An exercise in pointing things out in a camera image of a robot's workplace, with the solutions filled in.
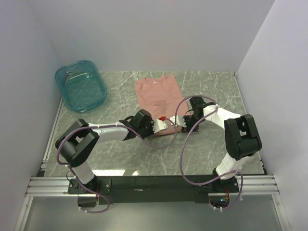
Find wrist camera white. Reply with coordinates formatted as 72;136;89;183
153;116;168;134
170;115;188;128

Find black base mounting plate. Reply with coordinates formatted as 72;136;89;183
67;174;239;205

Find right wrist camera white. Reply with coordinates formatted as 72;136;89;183
170;115;188;128

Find pink t shirt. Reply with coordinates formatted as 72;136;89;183
134;75;183;137

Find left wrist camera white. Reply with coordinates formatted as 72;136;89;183
153;116;168;134

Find teal plastic basin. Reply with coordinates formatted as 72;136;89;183
55;60;107;113

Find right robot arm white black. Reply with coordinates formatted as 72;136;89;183
174;95;262;192

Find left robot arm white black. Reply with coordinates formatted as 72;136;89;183
55;109;155;193

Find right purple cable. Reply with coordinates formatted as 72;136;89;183
174;95;244;211

